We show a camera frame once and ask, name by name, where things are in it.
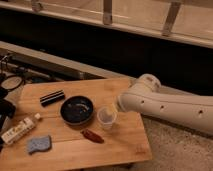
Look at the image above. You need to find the red-brown packet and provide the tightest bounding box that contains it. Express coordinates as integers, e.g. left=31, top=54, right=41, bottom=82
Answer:
left=81, top=129, right=104, bottom=143

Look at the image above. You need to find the dark ceramic bowl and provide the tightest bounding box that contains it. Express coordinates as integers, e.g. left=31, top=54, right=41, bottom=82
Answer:
left=60, top=96, right=94, bottom=125

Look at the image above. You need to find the black object at left edge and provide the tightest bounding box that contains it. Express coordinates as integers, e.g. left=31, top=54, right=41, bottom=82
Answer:
left=0, top=99, right=16, bottom=133

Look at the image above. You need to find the wooden board table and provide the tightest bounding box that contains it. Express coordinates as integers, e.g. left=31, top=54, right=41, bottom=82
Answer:
left=0, top=78, right=152, bottom=171

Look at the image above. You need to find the metal window rail frame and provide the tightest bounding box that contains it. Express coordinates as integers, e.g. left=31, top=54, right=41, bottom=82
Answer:
left=0, top=0, right=213, bottom=49

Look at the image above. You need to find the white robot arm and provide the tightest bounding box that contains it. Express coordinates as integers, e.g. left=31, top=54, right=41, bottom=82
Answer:
left=117, top=74, right=213, bottom=135

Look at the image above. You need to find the blue sponge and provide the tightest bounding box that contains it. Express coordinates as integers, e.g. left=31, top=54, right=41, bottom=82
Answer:
left=27, top=135, right=52, bottom=155

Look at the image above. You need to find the translucent white cup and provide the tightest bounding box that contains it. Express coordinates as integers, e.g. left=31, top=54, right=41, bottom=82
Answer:
left=97, top=107, right=117, bottom=130

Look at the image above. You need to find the round framed mirror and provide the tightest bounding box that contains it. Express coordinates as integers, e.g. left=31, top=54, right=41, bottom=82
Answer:
left=1, top=75, right=23, bottom=91

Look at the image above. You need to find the black striped rectangular case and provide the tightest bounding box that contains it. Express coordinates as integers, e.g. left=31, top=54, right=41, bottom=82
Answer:
left=40, top=90, right=65, bottom=107

